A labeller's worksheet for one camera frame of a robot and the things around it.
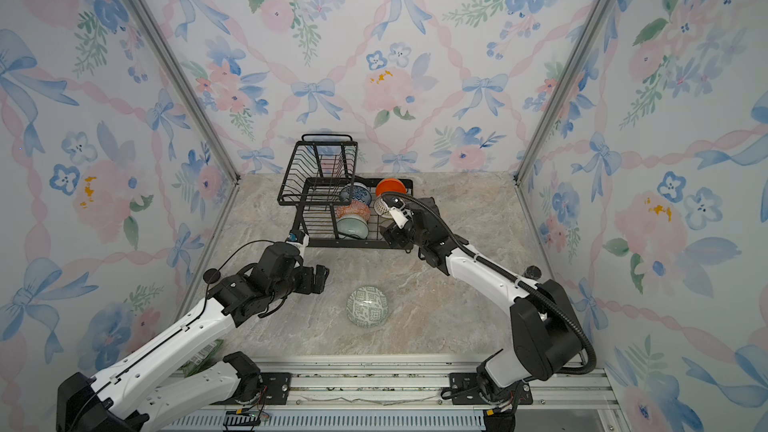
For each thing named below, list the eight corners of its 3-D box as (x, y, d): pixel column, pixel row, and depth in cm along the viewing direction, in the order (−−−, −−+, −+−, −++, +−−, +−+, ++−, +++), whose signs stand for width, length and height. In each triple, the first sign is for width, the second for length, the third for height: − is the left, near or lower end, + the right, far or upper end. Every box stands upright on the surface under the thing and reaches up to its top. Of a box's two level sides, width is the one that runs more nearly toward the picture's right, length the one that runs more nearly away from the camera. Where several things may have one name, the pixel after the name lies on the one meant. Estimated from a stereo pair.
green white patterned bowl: (346, 328, 85) (345, 322, 82) (349, 293, 92) (348, 286, 88) (388, 328, 86) (388, 322, 82) (388, 293, 92) (388, 286, 88)
